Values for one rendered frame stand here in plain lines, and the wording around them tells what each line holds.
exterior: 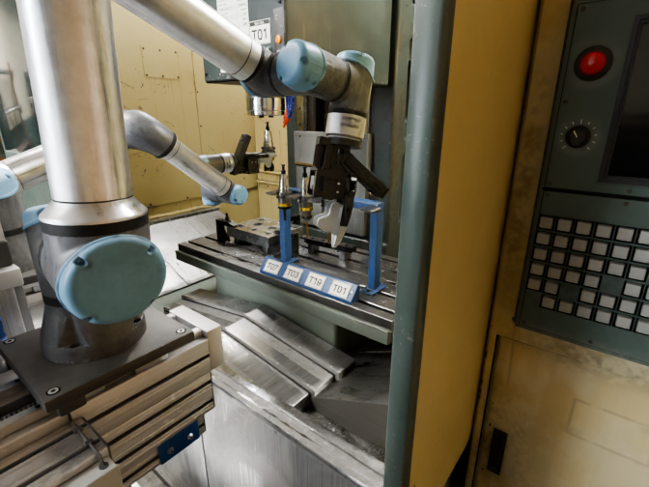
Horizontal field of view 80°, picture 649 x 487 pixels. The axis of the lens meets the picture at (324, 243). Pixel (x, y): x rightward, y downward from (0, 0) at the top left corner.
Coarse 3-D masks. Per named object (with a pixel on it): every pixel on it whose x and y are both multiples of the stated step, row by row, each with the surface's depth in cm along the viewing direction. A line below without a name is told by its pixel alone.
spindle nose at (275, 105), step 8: (248, 96) 155; (248, 104) 156; (256, 104) 154; (264, 104) 153; (272, 104) 154; (280, 104) 157; (248, 112) 158; (256, 112) 155; (264, 112) 155; (272, 112) 155; (280, 112) 158
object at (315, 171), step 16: (320, 144) 74; (336, 144) 73; (352, 144) 72; (320, 160) 74; (336, 160) 74; (320, 176) 73; (336, 176) 72; (352, 176) 73; (320, 192) 72; (336, 192) 73
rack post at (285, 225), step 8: (280, 216) 159; (288, 216) 160; (280, 224) 160; (288, 224) 161; (280, 232) 161; (288, 232) 162; (280, 240) 162; (288, 240) 162; (280, 248) 164; (288, 248) 164; (288, 256) 165
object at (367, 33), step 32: (256, 0) 124; (288, 0) 118; (320, 0) 129; (352, 0) 141; (384, 0) 157; (288, 32) 121; (320, 32) 132; (352, 32) 145; (384, 32) 161; (384, 64) 166
